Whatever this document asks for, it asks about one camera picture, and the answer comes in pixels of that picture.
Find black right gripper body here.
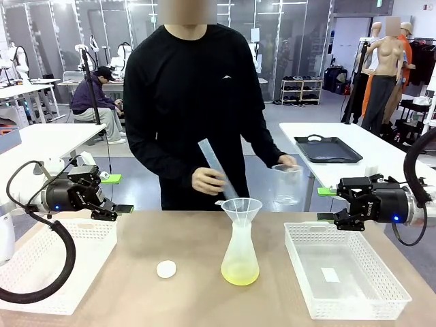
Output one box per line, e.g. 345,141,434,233
357,187,409,224

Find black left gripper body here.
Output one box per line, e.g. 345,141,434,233
43,179,105,213

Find clear plastic beaker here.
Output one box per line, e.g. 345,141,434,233
271,163,304,206

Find white perforated basket with label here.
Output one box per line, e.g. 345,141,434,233
283,221,413,321

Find white round flask cap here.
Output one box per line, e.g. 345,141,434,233
156,260,177,280

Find clear plastic funnel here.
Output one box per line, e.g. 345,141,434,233
215,197,264,228

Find clear plastic graduated cylinder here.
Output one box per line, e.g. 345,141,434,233
198,138,240,202

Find translucent plastic conical flask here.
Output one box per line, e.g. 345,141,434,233
221,217,260,286

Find person's left forearm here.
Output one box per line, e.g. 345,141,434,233
243,129,287,168

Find person's right forearm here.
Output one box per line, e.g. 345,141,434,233
142,149,202,187

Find person's left hand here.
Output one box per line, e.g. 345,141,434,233
276,153,298,168

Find person's right hand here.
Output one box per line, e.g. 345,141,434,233
191,166,226,196

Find white table with tray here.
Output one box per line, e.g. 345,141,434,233
279,121,436,213

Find black plastic tray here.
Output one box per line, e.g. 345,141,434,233
294,134,364,164

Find white perforated plastic basket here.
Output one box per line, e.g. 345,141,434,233
0,217,119,316

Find white table with black tripod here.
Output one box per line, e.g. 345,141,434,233
0,123,107,168

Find person in purple hoodie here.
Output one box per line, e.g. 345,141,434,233
70,66,127,144

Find blue-grey storage bin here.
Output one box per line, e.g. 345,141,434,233
0,125,22,155

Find black utility cart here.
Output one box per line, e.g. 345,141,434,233
396,97,431,144

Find black tripod stand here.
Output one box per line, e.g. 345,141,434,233
79,47,103,125

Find black tripod by mannequins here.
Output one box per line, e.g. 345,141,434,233
341,37,371,125

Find white background desk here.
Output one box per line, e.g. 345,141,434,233
0,78,61,123

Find black suitcases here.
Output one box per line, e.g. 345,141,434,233
323,66,349,95

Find wooden shoe rack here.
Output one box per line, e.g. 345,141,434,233
281,76,324,106

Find bare mannequin with grey trousers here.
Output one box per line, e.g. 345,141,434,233
361,16,408,137

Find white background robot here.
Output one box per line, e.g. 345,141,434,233
6,42,31,86

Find person in black sweater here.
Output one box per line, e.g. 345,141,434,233
123,13,297,211

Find dark clothes on rack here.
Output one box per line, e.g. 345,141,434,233
407,37,436,86

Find mannequin in orange with hat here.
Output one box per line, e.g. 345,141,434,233
396,21,417,93

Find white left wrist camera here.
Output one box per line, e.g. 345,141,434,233
78,151,99,168

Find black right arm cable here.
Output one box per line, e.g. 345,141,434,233
391,127,436,247

